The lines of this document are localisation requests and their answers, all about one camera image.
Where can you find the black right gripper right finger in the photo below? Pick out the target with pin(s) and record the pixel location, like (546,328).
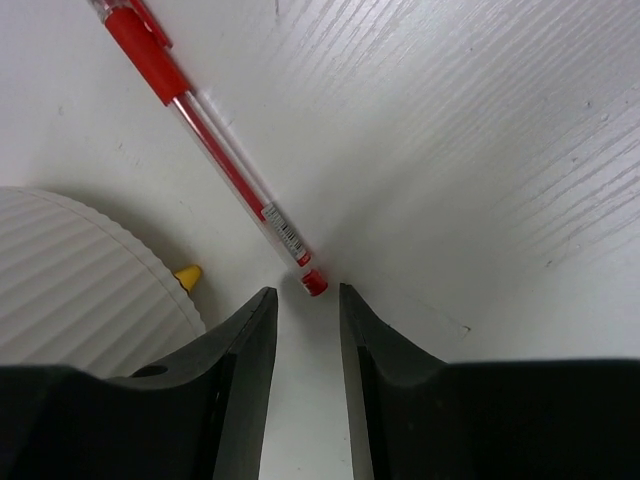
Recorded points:
(391,393)

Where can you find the small yellow object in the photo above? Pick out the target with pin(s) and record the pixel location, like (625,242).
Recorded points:
(188,277)

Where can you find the white round divided container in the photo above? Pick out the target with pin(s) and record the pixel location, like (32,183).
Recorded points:
(79,290)

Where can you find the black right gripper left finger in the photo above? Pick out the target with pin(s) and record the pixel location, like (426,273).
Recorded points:
(200,412)

